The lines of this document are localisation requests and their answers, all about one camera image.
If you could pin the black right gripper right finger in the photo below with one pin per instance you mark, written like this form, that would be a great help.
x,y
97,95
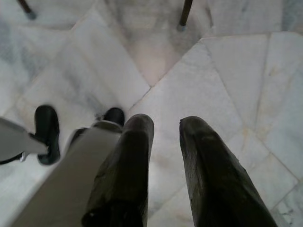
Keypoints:
x,y
217,184

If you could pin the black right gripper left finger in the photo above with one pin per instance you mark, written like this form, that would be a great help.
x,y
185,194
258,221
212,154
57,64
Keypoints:
x,y
123,177

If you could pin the grey robot right leg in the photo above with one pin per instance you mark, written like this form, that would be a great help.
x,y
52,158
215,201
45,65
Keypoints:
x,y
71,177

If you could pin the grey robot leg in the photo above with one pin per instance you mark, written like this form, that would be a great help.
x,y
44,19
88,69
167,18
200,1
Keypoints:
x,y
71,177
47,127

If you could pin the grey robot left leg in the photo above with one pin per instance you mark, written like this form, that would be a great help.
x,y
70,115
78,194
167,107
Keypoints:
x,y
47,127

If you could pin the dark wooden furniture leg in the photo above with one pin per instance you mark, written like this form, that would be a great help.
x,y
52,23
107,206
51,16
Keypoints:
x,y
185,14
27,7

